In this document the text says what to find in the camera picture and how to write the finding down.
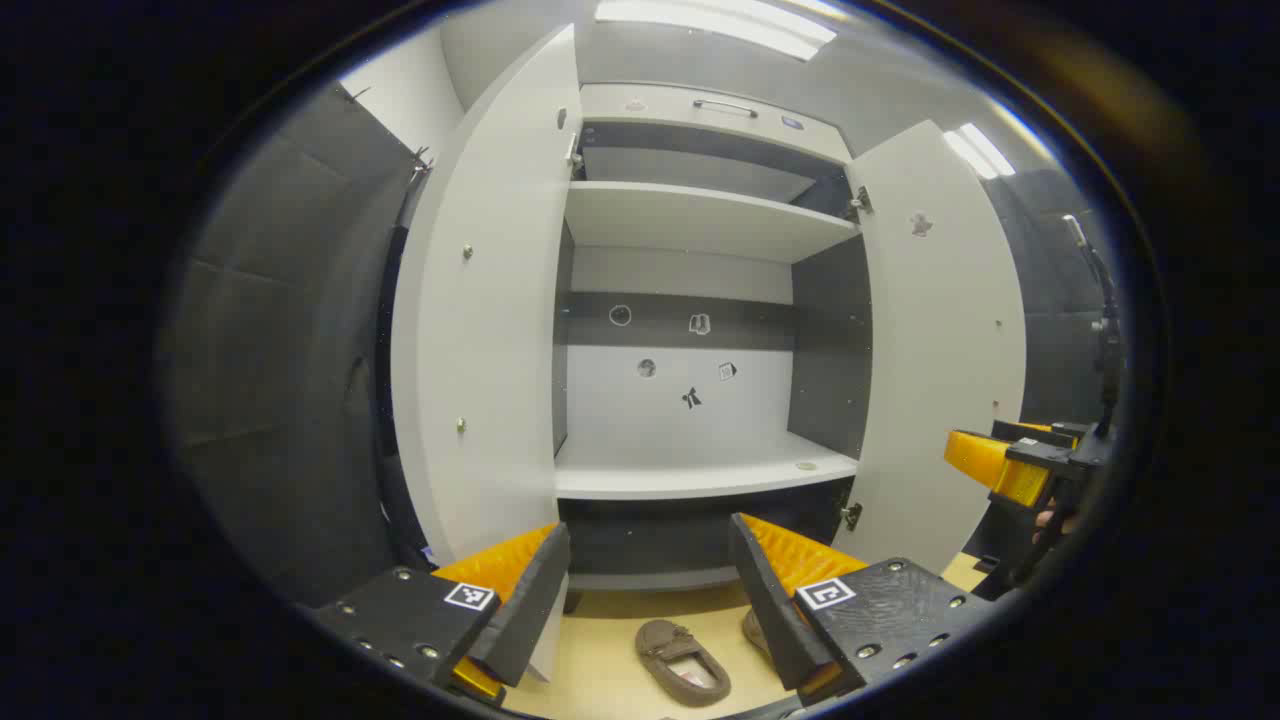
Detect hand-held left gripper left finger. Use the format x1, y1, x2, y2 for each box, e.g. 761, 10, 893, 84
315, 522, 572, 706

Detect black backdrop cloth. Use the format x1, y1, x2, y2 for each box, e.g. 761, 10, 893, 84
165, 85, 1126, 606

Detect long ceiling light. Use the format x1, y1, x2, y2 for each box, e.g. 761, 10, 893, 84
945, 122, 1016, 181
595, 0, 836, 61

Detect shoe cabinet door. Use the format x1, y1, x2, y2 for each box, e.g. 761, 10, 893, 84
832, 120, 1029, 576
392, 22, 583, 683

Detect white cabinet drawer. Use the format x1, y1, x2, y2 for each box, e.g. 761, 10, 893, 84
578, 82, 853, 166

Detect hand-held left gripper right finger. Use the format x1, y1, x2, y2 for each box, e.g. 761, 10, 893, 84
728, 513, 1001, 706

